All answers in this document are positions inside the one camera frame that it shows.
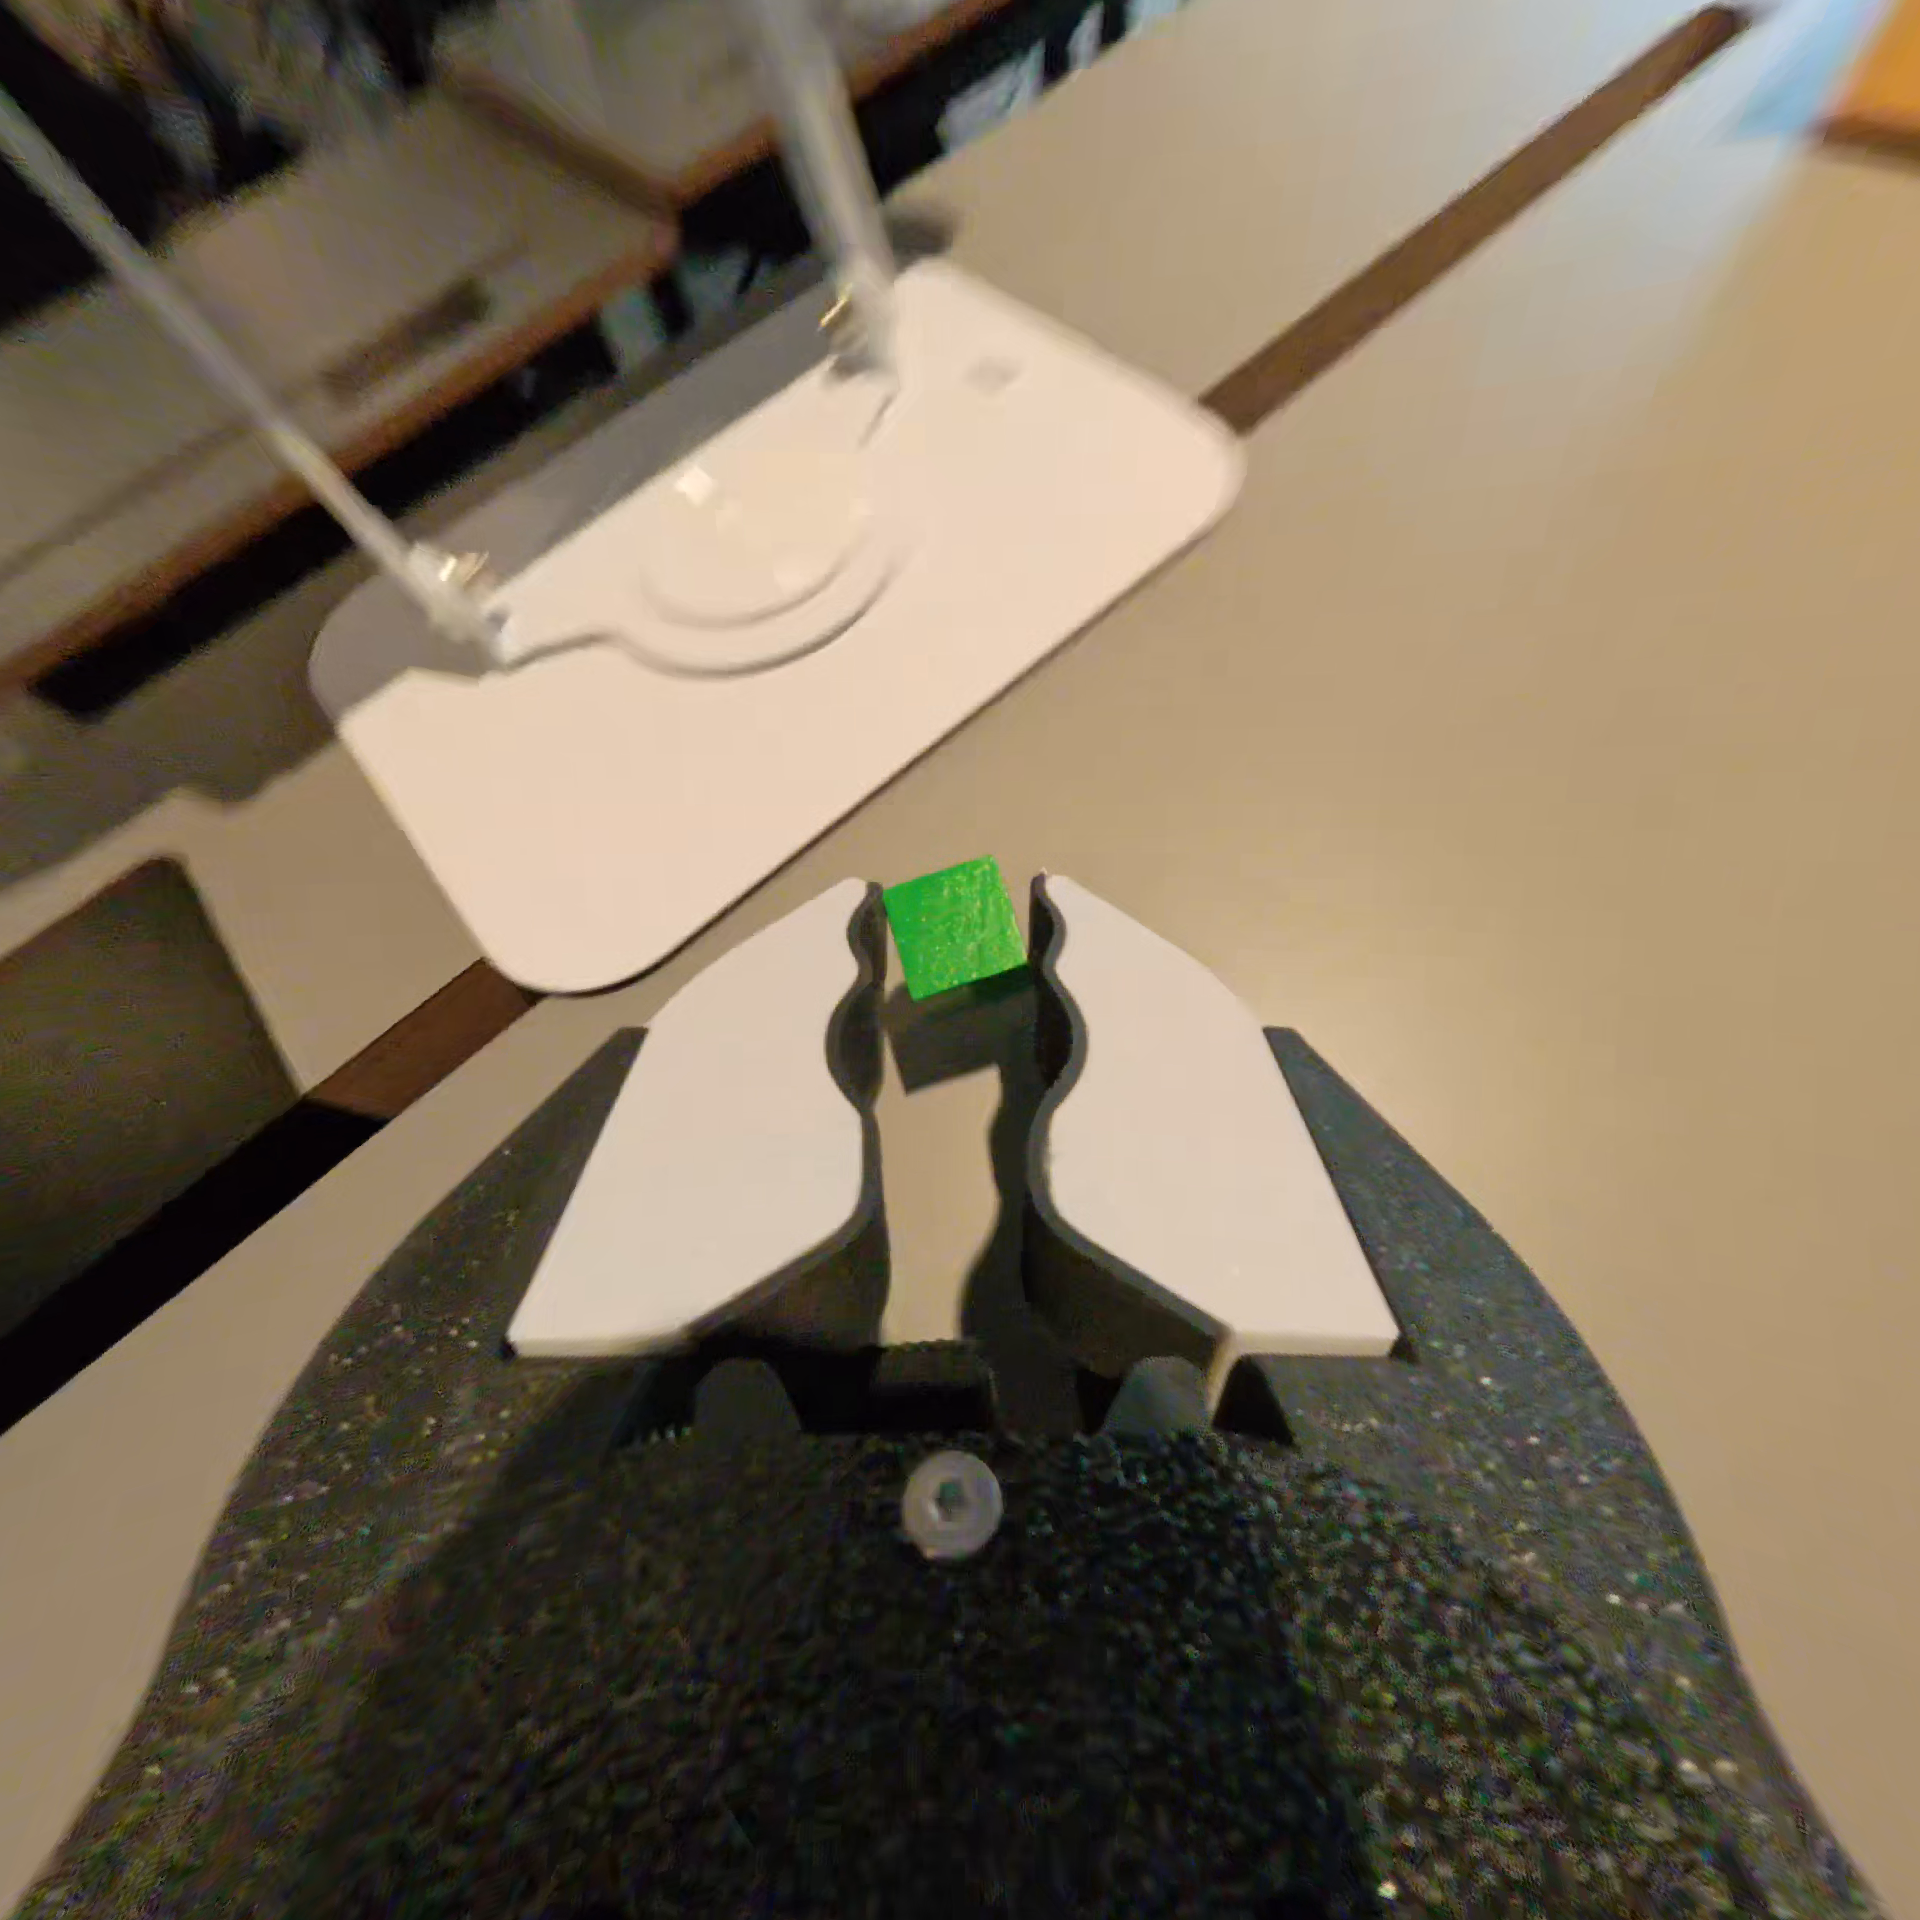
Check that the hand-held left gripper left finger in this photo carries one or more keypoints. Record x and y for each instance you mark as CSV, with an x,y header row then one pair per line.
x,y
704,1172

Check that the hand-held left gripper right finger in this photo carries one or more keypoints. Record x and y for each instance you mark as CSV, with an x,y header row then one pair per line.
x,y
1201,1156

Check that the green wooden cube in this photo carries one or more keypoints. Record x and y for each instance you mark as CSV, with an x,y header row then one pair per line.
x,y
954,932

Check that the white monitor stand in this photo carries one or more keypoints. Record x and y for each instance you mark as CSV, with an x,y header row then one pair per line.
x,y
630,796

